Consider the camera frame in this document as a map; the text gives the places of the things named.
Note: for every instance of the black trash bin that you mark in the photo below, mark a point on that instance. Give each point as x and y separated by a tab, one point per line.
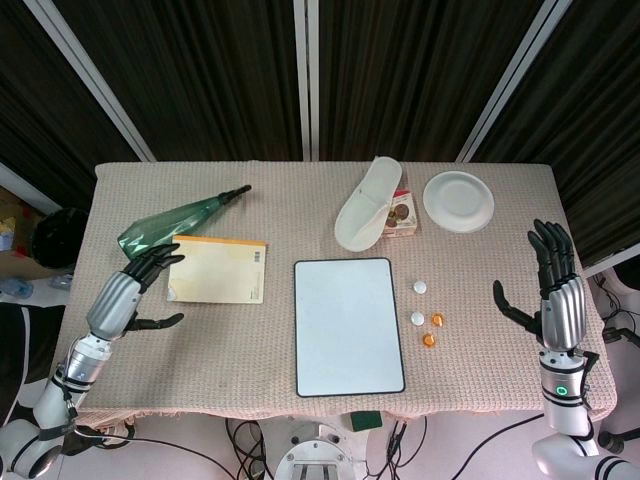
55	235

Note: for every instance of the white cloth slipper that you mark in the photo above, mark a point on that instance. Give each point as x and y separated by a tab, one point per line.
360	210

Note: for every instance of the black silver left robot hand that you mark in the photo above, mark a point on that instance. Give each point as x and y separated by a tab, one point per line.
112	305

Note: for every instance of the white paper plate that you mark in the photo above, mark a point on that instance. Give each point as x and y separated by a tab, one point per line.
459	201

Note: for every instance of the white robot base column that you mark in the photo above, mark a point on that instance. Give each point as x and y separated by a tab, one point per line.
315	450

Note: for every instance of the red white cookie box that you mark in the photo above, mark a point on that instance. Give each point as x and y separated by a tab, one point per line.
402	212

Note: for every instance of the green block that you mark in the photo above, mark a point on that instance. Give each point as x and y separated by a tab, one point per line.
366	421

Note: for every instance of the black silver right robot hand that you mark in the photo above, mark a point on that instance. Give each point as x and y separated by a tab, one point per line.
565	310

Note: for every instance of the beige woven tablecloth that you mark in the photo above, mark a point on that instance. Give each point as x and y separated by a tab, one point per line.
225	350

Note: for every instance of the white magnetic board black rim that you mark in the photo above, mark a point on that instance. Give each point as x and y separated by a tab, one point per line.
347	330

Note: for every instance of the yellow paperback notebook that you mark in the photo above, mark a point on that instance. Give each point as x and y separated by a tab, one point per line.
220	272

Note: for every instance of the white partition frame post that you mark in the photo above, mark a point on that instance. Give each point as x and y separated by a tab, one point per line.
25	187
98	85
511	80
306	75

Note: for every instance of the green plastic spray bottle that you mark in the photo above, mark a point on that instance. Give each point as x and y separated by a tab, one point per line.
170	222

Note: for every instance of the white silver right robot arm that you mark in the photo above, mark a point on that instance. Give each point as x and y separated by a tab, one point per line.
565	407

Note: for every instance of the cardboard box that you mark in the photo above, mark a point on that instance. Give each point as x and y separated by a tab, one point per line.
17	235

